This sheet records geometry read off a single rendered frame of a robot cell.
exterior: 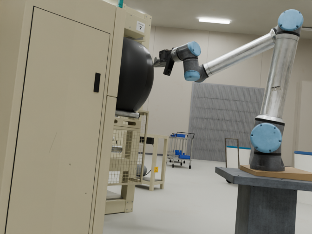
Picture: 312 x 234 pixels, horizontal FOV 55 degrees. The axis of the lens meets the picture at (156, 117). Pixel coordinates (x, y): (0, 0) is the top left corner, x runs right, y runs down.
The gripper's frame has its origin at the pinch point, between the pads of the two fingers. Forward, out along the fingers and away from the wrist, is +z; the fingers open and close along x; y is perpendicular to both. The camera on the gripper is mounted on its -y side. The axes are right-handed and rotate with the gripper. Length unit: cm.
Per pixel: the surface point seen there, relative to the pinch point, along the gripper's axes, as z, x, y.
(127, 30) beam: 52, -15, 49
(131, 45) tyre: 12.5, 10.0, 16.0
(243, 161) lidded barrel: 246, -511, -42
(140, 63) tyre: 8.3, 4.8, 3.0
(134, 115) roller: 25.1, -4.6, -29.4
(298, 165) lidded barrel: 49, -341, -57
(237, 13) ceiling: 424, -801, 522
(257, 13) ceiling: 362, -839, 515
